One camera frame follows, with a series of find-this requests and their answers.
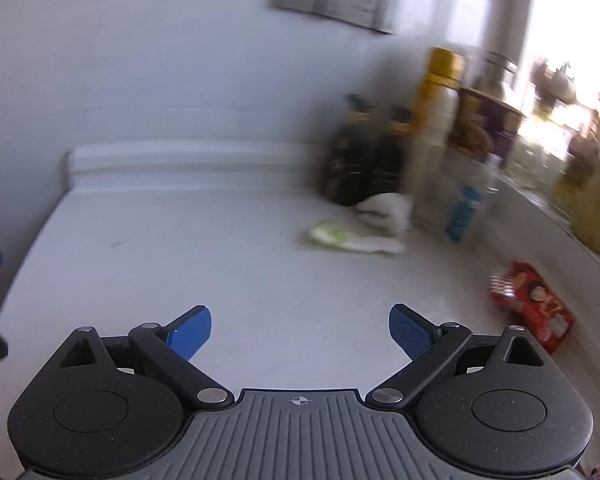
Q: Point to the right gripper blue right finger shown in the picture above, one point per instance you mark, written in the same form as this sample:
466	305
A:
413	333

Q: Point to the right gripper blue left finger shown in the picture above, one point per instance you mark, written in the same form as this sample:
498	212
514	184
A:
189	332

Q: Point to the red snack wrapper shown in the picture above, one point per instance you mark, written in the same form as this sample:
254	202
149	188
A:
522	290

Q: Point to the white crumpled tissue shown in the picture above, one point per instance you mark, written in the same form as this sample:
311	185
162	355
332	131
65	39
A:
390	212

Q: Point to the cabbage leaf piece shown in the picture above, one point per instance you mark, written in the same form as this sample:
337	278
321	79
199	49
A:
329	235

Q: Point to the small blue label bottle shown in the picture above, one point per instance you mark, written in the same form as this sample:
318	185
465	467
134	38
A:
477	188

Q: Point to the black bottle gold collar right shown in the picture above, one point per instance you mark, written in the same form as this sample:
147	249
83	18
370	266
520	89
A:
392	153

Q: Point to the black bottle gold collar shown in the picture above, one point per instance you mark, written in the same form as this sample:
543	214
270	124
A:
345	169
392	153

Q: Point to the black bottle gold collar left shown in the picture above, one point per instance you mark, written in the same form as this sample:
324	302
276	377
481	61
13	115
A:
345	169

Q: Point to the yellow cap white bottle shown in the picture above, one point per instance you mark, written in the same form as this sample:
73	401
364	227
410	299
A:
434	110

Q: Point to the purple instant noodle cup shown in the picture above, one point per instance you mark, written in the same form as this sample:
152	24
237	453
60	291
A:
483	126

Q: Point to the jar with sprouting garlic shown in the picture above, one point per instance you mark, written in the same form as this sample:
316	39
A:
577	191

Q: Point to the steel pipe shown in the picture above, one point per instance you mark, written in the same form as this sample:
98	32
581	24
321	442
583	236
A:
506	29

